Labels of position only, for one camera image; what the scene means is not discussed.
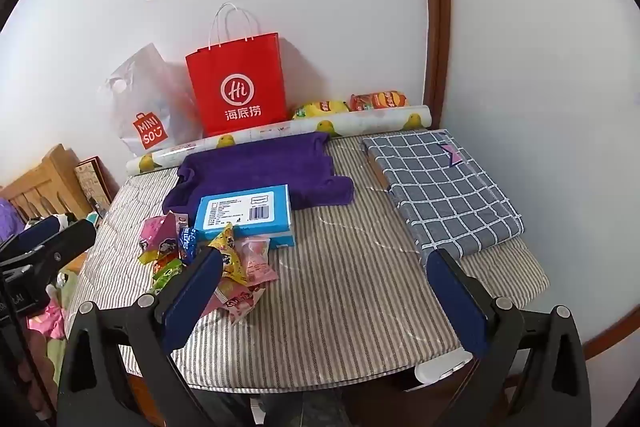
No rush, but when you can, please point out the green snack packet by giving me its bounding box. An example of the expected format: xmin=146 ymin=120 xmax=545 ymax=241
xmin=150 ymin=257 xmax=183 ymax=295

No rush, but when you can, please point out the yellow snack packet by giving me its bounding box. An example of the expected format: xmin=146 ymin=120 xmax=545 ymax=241
xmin=207 ymin=223 xmax=241 ymax=283

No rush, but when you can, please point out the white plastic shopping bag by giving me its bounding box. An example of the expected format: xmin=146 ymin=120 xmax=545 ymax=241
xmin=97 ymin=43 xmax=203 ymax=158

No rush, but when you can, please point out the blue snack packet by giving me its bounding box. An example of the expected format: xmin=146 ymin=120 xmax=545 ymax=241
xmin=177 ymin=227 xmax=201 ymax=265

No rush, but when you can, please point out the pink strawberry snack packet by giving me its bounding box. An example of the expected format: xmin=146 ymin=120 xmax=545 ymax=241
xmin=212 ymin=279 xmax=266 ymax=325

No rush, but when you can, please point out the yellow chip bag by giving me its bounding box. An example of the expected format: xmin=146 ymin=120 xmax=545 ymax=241
xmin=292 ymin=100 xmax=351 ymax=122

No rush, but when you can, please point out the framed picture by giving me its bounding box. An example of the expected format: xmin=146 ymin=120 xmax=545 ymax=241
xmin=75 ymin=156 xmax=115 ymax=220

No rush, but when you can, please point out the fruit printed paper roll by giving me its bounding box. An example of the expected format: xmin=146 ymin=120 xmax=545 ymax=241
xmin=125 ymin=104 xmax=432 ymax=174

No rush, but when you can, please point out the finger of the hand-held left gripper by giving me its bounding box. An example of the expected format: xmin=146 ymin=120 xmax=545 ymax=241
xmin=20 ymin=221 xmax=97 ymax=280
xmin=0 ymin=216 xmax=61 ymax=258

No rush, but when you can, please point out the brown wooden door frame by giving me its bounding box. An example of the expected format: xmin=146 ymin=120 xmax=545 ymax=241
xmin=419 ymin=0 xmax=640 ymax=360

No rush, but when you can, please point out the pink packet with yellow end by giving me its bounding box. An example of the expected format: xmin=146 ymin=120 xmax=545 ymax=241
xmin=138 ymin=213 xmax=178 ymax=265

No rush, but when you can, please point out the purple cloth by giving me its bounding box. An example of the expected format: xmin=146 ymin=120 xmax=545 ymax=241
xmin=0 ymin=199 xmax=23 ymax=240

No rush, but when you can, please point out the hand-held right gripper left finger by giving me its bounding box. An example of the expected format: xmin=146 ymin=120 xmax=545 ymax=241
xmin=57 ymin=246 xmax=224 ymax=427

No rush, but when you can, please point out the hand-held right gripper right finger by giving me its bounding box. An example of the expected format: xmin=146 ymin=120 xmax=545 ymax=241
xmin=426 ymin=248 xmax=593 ymax=427

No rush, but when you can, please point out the blue box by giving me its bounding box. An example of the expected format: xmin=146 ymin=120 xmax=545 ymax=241
xmin=192 ymin=184 xmax=295 ymax=250

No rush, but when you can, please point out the pink cloth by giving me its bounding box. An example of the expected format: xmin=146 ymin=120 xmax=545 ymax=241
xmin=27 ymin=299 xmax=66 ymax=340

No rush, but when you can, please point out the pale pink pastry packet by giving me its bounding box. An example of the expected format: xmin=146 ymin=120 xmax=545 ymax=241
xmin=235 ymin=237 xmax=278 ymax=285

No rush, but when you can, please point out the red paper bag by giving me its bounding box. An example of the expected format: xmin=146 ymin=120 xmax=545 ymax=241
xmin=185 ymin=3 xmax=288 ymax=138

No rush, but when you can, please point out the purple towel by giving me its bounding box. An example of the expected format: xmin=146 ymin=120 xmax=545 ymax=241
xmin=162 ymin=132 xmax=356 ymax=214

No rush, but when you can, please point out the grey checked cloth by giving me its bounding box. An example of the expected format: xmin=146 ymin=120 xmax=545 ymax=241
xmin=361 ymin=129 xmax=525 ymax=265

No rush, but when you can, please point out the orange chip bag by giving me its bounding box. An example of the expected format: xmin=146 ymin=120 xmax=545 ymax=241
xmin=349 ymin=90 xmax=408 ymax=112

